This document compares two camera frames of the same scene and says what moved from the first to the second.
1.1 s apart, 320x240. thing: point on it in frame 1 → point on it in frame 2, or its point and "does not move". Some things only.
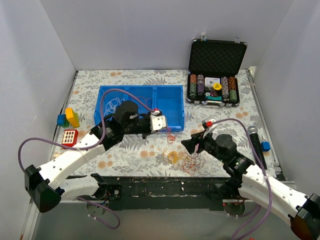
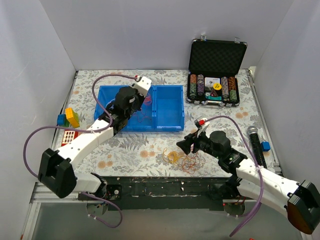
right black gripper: x=198 y=143 does not move
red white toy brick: x=70 y=137 does not move
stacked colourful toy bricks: x=70 y=119 does not move
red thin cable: x=170 y=137 → x=147 y=101
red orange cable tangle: x=189 y=163 does not move
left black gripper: x=146 y=124 → x=139 y=100
